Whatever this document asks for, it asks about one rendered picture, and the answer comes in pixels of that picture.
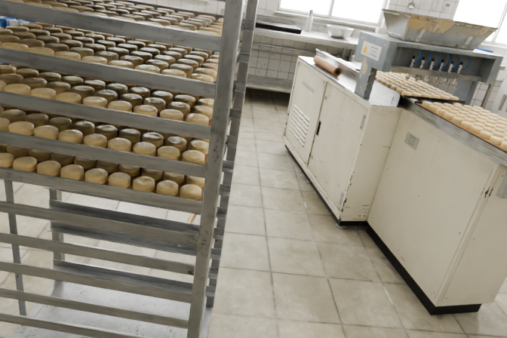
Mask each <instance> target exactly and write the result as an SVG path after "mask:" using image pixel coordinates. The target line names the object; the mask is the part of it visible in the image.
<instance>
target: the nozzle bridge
mask: <svg viewBox="0 0 507 338"><path fill-rule="evenodd" d="M419 49H421V51H422V53H421V57H420V59H419V55H420V51H419ZM429 51H431V52H432V55H431V58H430V60H429V56H430V52H429ZM439 52H441V59H440V61H439V63H438V65H436V66H433V68H432V71H430V70H428V68H429V64H430V62H431V61H432V58H435V61H434V62H435V63H434V65H435V64H436V63H437V62H438V60H439V57H440V54H439ZM448 53H450V55H451V58H450V55H449V54H448ZM458 54H459V55H460V61H459V56H458ZM413 55H414V56H416V57H415V62H416V61H417V60H418V59H419V61H418V62H417V63H415V64H414V65H413V68H409V65H410V61H411V59H412V57H413ZM467 56H469V58H470V60H469V59H468V57H467ZM423 57H425V62H424V63H427V61H428V60H429V62H428V63H427V64H426V65H423V68H422V69H419V64H420V61H421V60H422V58H423ZM449 58H450V62H451V60H453V61H454V62H453V67H455V66H456V65H457V63H458V61H459V64H460V62H463V64H462V67H463V68H465V67H466V65H467V63H468V60H469V64H468V65H467V67H466V68H465V69H461V72H460V74H456V71H457V68H458V66H457V67H456V68H454V69H452V70H451V73H449V72H447V69H448V66H449V65H450V62H449V63H448V65H447V62H448V60H449ZM503 58H504V56H500V55H497V54H492V53H489V52H486V51H480V50H478V49H474V50H473V51H470V50H465V49H459V48H449V47H443V46H437V45H428V44H421V43H416V42H410V41H402V40H399V39H396V38H393V37H389V36H388V35H383V34H378V33H372V32H362V31H361V33H360V36H359V40H358V45H357V48H356V52H355V57H354V59H356V60H358V61H360V62H362V63H361V68H360V72H359V74H358V80H357V83H356V86H355V91H354V93H355V94H357V95H358V96H359V97H361V98H363V99H370V94H371V91H372V88H373V83H374V80H375V78H376V72H377V70H379V71H381V72H400V73H407V74H414V75H426V76H433V77H440V78H452V79H459V80H458V82H457V84H456V88H455V90H454V92H453V96H455V97H458V98H460V99H461V100H464V101H465V103H463V105H467V106H469V105H470V102H471V101H472V98H473V95H474V93H475V89H476V87H477V85H478V82H483V83H485V84H490V85H492V84H493V83H494V80H495V78H496V75H497V73H498V71H499V68H500V66H501V63H502V60H503ZM442 59H444V66H445V67H443V68H442V70H441V72H439V71H438V67H439V64H440V62H441V60H442ZM459 64H458V65H459ZM446 65H447V66H446Z"/></svg>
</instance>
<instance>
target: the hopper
mask: <svg viewBox="0 0 507 338"><path fill-rule="evenodd" d="M382 11H383V16H384V19H385V22H386V28H387V33H388V36H389V37H393V38H396V39H399V40H402V41H410V42H416V43H421V44H428V45H437V46H443V47H449V48H459V49H465V50H470V51H473V50H474V49H476V48H477V47H478V46H479V45H480V44H481V43H483V42H484V41H485V40H486V39H487V38H489V37H490V36H491V35H492V34H493V33H494V32H495V31H497V30H498V29H499V28H496V27H492V26H485V25H480V24H476V23H468V22H464V21H459V20H450V19H445V18H440V17H431V16H426V15H421V14H413V13H408V12H403V11H394V10H389V9H385V8H382Z"/></svg>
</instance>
